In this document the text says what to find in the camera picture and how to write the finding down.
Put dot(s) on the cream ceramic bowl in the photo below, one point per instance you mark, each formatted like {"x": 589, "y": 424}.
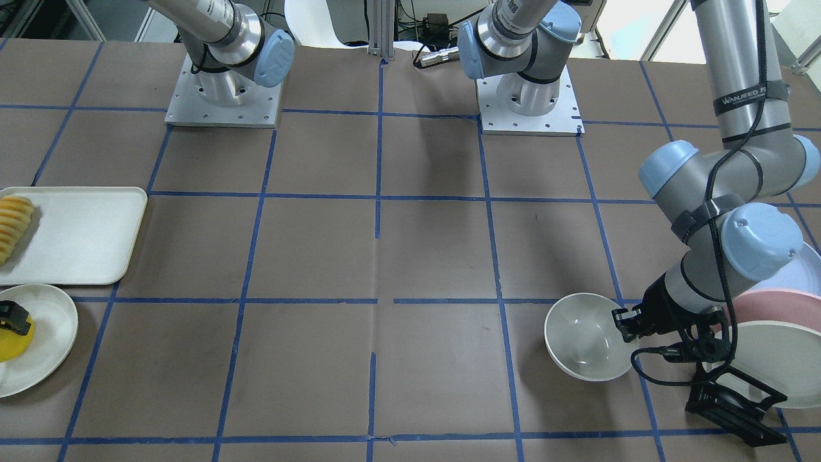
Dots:
{"x": 582, "y": 339}

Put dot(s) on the black plate rack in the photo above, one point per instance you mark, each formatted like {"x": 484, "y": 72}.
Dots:
{"x": 733, "y": 412}

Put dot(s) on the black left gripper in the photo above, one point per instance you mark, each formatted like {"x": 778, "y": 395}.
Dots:
{"x": 667, "y": 307}

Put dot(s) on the pink plate in rack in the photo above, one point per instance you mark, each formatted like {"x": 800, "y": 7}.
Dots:
{"x": 779, "y": 304}

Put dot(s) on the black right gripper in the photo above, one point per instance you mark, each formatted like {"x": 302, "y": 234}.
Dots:
{"x": 14, "y": 317}

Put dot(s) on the white serving tray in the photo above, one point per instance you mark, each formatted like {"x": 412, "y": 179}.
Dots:
{"x": 79, "y": 236}

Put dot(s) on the blue plate in rack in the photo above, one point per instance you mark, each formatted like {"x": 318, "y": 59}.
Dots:
{"x": 802, "y": 274}

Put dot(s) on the white round plate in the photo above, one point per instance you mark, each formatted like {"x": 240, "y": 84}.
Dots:
{"x": 55, "y": 327}

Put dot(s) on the yellow lemon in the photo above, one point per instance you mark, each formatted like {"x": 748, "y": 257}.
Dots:
{"x": 14, "y": 344}

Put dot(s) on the white plastic chair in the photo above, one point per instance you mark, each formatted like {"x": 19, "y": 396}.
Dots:
{"x": 327, "y": 24}

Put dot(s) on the cream plate in rack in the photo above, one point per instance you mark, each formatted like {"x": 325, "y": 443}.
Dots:
{"x": 783, "y": 356}

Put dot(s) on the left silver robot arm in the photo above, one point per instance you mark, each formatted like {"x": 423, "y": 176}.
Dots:
{"x": 714, "y": 202}

